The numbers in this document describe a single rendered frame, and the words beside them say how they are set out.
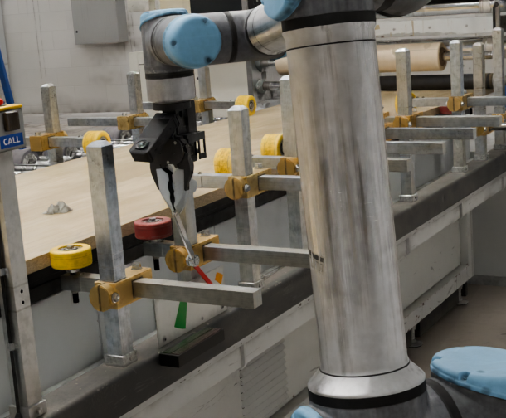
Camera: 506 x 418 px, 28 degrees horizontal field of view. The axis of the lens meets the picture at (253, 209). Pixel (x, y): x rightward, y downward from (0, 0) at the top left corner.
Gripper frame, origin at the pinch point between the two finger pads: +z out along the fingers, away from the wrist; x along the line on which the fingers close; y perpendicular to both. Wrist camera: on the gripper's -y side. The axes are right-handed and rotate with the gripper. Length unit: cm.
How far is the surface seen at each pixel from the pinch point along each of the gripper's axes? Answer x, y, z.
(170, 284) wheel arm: -2.9, -7.7, 12.5
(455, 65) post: 8, 187, -10
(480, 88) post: 7, 212, 1
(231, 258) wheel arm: -1.4, 16.6, 14.0
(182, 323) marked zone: 5.4, 6.5, 25.5
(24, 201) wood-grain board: 67, 32, 8
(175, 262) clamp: 8.0, 9.9, 13.8
